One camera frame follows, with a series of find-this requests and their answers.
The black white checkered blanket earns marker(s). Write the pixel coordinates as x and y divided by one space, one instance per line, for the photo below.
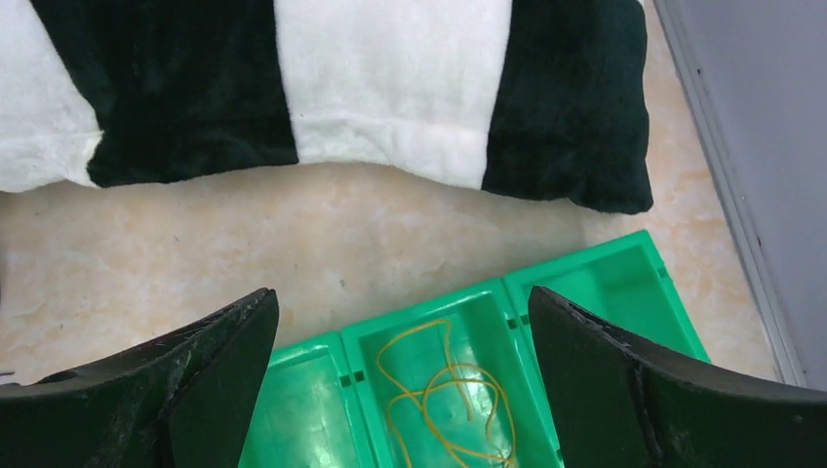
535 100

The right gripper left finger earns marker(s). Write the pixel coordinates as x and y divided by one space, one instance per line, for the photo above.
182 399

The green three-compartment bin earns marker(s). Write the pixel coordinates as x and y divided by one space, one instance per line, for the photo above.
453 381

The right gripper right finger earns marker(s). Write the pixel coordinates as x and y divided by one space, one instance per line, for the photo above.
621 400

